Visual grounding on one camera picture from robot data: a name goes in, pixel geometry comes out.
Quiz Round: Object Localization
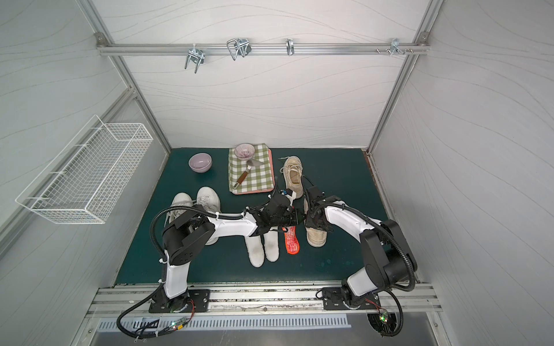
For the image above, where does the white insole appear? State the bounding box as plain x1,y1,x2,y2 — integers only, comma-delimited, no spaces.
263,231,279,262
245,236,265,268

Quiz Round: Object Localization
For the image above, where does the red patterned insole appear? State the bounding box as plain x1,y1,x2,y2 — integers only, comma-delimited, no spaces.
284,226,300,255

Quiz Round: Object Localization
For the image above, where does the beige sneaker one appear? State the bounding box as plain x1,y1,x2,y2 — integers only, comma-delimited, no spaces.
304,223,327,248
280,156,304,199

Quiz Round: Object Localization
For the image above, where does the white sneaker with laces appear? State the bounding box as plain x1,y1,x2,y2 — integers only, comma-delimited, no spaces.
164,193,193,225

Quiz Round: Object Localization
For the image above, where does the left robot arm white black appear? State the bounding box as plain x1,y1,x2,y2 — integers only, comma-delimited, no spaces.
161,194,305,299

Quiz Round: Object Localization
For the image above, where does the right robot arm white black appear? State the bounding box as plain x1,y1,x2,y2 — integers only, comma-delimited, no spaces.
304,186,417,297

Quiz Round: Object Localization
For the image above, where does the green white checkered cloth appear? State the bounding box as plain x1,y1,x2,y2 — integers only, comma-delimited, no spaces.
228,143,276,194

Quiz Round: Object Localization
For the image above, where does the pink tray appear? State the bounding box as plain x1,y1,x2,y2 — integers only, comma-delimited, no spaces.
231,148,276,196

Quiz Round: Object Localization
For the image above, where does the pink speckled bowl on cloth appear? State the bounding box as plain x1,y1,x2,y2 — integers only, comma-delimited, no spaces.
234,143,255,161

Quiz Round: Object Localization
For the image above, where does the purple bowl on table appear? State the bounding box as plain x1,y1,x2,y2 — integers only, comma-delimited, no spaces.
188,153,213,174

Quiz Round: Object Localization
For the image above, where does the white vent strip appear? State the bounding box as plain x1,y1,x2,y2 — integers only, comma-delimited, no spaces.
96,314,351,332

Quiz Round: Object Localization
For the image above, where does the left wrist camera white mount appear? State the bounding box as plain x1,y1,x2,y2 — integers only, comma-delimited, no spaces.
280,189,297,206

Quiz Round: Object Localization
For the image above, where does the metal spatula wooden handle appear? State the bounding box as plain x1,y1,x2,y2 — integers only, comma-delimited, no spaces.
233,159,263,189

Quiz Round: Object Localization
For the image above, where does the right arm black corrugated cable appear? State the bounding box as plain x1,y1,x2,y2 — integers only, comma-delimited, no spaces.
302,174,416,293

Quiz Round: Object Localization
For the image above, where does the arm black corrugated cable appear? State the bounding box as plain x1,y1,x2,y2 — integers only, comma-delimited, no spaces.
302,174,416,293
149,206,245,260

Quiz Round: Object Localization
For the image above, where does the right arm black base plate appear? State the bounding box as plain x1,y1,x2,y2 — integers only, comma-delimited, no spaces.
315,285,381,311

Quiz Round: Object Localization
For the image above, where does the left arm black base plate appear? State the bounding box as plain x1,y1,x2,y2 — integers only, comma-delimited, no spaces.
149,289,211,314

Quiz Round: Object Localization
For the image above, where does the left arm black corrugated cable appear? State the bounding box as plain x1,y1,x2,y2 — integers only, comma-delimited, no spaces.
149,206,245,260

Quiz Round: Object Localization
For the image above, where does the metal hook bracket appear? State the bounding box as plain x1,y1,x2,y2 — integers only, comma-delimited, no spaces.
285,38,294,56
227,38,252,61
184,44,205,74
375,38,413,56

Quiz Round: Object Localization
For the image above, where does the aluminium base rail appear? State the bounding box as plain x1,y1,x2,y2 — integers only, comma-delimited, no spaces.
85,281,443,318

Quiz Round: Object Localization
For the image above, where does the white wire basket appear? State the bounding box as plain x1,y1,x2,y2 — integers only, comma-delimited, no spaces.
15,115,153,225

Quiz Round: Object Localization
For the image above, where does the aluminium cross rail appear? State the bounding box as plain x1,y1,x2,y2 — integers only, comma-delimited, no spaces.
97,41,431,57

